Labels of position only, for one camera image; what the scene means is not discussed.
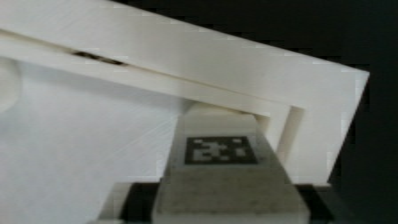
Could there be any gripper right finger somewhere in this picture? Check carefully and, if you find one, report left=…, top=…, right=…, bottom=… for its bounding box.
left=296, top=184, right=356, bottom=224

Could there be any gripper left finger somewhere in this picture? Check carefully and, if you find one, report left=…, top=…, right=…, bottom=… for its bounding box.
left=88, top=182, right=161, bottom=224

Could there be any white table leg with tag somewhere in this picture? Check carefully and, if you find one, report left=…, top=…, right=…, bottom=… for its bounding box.
left=154, top=103, right=312, bottom=224

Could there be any white square tabletop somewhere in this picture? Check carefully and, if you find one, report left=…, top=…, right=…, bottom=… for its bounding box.
left=0, top=55, right=262, bottom=224

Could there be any white U-shaped fence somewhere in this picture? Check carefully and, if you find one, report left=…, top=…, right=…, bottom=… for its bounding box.
left=0, top=0, right=370, bottom=184

